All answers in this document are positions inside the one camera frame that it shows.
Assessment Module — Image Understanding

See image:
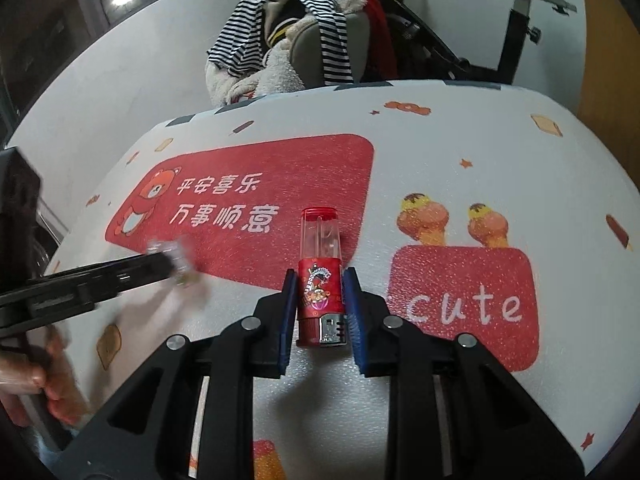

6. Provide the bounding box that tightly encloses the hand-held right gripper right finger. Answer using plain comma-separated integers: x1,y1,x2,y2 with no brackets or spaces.
341,266,586,480

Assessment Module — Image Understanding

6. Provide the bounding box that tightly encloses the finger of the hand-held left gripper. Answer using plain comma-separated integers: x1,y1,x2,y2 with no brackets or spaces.
0,251,176,327

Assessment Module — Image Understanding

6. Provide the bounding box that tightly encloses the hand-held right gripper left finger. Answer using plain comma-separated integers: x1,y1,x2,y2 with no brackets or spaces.
55,269,300,480

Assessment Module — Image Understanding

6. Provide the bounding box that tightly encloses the red lighter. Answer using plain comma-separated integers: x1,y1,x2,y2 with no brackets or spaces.
295,207,347,347

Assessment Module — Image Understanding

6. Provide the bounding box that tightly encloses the small clear plastic piece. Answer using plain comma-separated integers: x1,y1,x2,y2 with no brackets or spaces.
147,237,201,288

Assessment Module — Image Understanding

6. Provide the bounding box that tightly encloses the person's left hand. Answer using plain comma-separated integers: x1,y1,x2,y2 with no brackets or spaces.
0,327,89,429

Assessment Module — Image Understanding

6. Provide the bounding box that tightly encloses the dark window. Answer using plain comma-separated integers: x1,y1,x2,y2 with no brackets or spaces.
0,0,251,126

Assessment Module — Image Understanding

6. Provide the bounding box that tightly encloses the red garment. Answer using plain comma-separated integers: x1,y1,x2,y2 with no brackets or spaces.
362,0,398,81

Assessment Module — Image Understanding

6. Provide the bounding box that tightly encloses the dark jacket yellow striped cuff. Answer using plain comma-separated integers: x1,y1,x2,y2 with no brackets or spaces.
262,0,313,48

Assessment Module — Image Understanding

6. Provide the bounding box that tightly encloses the black exercise bike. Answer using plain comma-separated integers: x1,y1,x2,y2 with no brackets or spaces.
372,0,588,86

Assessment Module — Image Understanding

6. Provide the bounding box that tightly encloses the wooden door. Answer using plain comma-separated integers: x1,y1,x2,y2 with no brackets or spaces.
575,0,640,186

